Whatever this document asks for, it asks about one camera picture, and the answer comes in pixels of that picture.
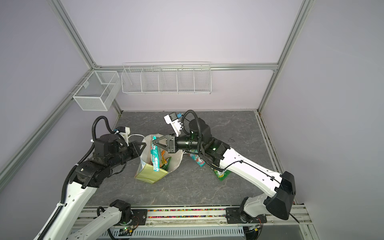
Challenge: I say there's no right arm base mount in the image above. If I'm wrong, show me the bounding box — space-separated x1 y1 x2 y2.
225 208 267 224

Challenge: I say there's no white mesh basket, small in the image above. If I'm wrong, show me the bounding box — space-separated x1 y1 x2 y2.
73 71 122 112

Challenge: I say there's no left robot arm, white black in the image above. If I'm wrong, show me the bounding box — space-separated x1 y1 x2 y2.
35 116 147 240

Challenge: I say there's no teal Fox's mint bag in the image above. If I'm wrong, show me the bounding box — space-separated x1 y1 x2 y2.
189 154 205 167

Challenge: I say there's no white wire basket, long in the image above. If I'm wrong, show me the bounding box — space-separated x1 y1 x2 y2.
121 62 212 94

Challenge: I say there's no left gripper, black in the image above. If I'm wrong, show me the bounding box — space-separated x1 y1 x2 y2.
108 140 147 169

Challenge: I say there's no orange Fox's candy bag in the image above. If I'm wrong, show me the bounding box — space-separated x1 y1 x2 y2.
160 150 168 169

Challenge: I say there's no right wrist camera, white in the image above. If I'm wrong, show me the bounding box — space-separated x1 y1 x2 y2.
164 112 183 137

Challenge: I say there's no paper bag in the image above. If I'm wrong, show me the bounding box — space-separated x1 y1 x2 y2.
135 134 184 184

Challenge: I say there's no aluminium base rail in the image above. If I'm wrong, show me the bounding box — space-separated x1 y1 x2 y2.
71 204 313 230

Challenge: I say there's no white vented cable duct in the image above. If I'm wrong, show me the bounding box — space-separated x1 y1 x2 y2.
111 226 245 240

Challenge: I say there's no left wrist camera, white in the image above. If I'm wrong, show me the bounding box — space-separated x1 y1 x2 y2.
114 126 131 144

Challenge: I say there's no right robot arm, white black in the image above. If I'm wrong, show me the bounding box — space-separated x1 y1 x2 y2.
152 110 296 223

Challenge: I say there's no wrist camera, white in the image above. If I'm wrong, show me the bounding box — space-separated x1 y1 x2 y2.
164 112 183 137
114 126 131 144

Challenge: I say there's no green snack bag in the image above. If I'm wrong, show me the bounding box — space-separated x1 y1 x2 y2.
163 157 172 171

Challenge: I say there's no yellow green Fox's bag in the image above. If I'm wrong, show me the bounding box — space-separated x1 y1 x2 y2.
212 169 231 181

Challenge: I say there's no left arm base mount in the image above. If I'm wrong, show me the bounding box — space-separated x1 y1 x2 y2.
119 209 148 226

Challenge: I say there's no teal white candy bag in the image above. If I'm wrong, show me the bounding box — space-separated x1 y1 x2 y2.
151 136 161 172

